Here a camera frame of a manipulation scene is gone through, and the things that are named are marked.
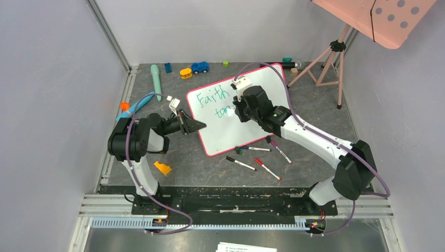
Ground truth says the pink perforated board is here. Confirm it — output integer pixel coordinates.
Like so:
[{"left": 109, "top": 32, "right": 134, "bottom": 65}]
[{"left": 313, "top": 0, "right": 437, "bottom": 49}]

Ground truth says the purple cable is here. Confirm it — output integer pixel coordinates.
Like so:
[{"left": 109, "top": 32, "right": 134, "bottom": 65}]
[
  {"left": 234, "top": 62, "right": 391, "bottom": 238},
  {"left": 124, "top": 93, "right": 194, "bottom": 236}
]

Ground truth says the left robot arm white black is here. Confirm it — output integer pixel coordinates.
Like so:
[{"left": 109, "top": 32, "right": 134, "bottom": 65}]
[{"left": 108, "top": 109, "right": 207, "bottom": 214}]

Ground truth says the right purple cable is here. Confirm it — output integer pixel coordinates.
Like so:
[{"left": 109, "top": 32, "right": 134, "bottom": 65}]
[{"left": 234, "top": 62, "right": 391, "bottom": 238}]

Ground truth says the pink tripod stand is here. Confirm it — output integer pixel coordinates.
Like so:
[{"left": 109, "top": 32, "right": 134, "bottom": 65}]
[{"left": 287, "top": 24, "right": 351, "bottom": 109}]

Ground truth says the pink framed whiteboard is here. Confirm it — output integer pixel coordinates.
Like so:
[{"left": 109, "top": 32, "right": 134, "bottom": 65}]
[{"left": 186, "top": 64, "right": 288, "bottom": 156}]

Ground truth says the blue toy tube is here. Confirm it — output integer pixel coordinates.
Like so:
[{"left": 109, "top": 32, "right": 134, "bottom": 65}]
[{"left": 116, "top": 91, "right": 154, "bottom": 122}]

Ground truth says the orange toy piece left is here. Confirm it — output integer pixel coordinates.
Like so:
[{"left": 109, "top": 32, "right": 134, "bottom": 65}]
[{"left": 120, "top": 102, "right": 131, "bottom": 111}]

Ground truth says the blue toy car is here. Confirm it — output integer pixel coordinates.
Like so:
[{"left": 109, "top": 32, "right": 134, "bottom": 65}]
[{"left": 191, "top": 61, "right": 209, "bottom": 75}]

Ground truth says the purple whiteboard marker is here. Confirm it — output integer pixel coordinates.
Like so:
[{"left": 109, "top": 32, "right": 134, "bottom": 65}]
[{"left": 271, "top": 140, "right": 292, "bottom": 164}]

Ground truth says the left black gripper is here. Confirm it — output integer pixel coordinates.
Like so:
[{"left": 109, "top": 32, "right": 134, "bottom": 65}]
[{"left": 161, "top": 109, "right": 207, "bottom": 135}]

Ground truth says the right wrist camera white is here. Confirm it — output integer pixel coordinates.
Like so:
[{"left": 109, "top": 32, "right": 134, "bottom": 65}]
[{"left": 230, "top": 76, "right": 253, "bottom": 102}]

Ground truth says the yellow plastic wedge block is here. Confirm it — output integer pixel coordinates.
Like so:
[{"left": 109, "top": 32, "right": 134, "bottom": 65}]
[{"left": 154, "top": 161, "right": 172, "bottom": 176}]

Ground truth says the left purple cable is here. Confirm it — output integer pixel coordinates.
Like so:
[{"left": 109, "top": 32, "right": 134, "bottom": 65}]
[{"left": 124, "top": 93, "right": 194, "bottom": 236}]

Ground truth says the white cable duct strip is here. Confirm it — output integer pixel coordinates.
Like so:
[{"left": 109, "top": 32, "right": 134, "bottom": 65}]
[{"left": 90, "top": 215, "right": 309, "bottom": 231}]

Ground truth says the white paper sheet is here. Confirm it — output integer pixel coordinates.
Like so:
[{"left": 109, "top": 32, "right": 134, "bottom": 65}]
[{"left": 216, "top": 242, "right": 278, "bottom": 252}]

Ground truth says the mint green toy tube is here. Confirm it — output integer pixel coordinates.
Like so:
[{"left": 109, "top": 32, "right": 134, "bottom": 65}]
[{"left": 150, "top": 64, "right": 162, "bottom": 94}]

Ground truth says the black whiteboard marker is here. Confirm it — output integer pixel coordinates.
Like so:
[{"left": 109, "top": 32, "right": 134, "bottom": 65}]
[{"left": 226, "top": 156, "right": 257, "bottom": 171}]

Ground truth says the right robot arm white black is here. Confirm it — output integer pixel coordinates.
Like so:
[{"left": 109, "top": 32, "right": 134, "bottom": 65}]
[{"left": 233, "top": 86, "right": 376, "bottom": 214}]

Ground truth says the yellow oval toy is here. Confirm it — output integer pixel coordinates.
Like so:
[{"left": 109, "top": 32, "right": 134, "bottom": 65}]
[{"left": 179, "top": 68, "right": 193, "bottom": 79}]

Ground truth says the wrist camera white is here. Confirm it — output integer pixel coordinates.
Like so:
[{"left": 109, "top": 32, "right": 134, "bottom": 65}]
[
  {"left": 230, "top": 76, "right": 253, "bottom": 102},
  {"left": 166, "top": 96, "right": 181, "bottom": 116}
]

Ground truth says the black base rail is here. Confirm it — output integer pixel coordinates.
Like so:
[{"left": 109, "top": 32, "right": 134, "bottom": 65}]
[{"left": 134, "top": 186, "right": 338, "bottom": 216}]

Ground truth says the red whiteboard marker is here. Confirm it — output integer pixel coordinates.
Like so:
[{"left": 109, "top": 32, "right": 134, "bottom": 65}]
[{"left": 254, "top": 158, "right": 282, "bottom": 181}]

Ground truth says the blue whiteboard marker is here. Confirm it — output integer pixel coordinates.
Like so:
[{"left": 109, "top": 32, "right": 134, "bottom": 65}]
[{"left": 240, "top": 146, "right": 271, "bottom": 152}]

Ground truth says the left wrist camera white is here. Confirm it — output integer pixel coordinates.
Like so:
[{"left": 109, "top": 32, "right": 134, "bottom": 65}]
[{"left": 166, "top": 96, "right": 181, "bottom": 116}]

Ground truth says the dark blue block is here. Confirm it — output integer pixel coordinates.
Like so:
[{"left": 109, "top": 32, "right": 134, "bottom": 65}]
[{"left": 164, "top": 63, "right": 172, "bottom": 73}]

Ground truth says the green marker cap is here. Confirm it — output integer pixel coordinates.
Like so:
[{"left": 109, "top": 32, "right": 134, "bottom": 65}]
[{"left": 235, "top": 146, "right": 242, "bottom": 155}]

